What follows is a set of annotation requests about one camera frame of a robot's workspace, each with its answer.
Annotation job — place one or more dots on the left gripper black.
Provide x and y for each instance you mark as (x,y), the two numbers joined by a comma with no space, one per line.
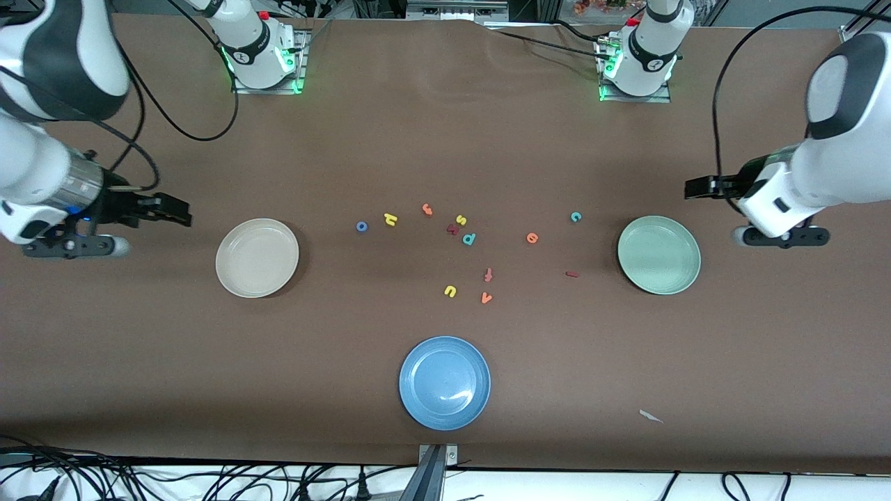
(730,185)

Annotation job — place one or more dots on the beige brown plate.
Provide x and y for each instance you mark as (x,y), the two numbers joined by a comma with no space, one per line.
(257,258)

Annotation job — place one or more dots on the grey equipment box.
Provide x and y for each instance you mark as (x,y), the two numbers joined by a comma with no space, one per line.
(456,8)

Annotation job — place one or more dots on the blue plate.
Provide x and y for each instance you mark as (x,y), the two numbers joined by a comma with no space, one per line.
(445,383)

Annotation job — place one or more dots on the grey metal camera bracket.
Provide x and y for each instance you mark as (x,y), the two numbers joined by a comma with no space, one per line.
(433,473)

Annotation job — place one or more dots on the brown table cover sheet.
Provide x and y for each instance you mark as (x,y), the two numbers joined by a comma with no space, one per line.
(139,362)

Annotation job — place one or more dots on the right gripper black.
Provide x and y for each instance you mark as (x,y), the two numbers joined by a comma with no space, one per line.
(120,206)

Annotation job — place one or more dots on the short aluminium profile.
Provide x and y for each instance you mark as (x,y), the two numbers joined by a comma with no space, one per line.
(855,31)

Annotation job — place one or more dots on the white lower board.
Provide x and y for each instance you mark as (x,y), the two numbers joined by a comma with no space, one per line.
(557,487)

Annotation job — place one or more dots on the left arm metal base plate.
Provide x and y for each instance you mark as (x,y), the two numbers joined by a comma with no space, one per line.
(633,99)

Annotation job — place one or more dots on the black plug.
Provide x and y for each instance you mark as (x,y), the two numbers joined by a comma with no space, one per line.
(362,487)

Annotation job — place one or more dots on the orange flower decoration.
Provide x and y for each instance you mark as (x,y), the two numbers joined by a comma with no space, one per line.
(598,5)

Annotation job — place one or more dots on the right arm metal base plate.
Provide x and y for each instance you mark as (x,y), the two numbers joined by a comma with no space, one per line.
(303,69)

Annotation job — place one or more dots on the green plate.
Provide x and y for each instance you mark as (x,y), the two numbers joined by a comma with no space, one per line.
(659,255)

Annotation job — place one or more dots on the white paper scrap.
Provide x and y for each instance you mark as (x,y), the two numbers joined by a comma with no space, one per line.
(651,416)

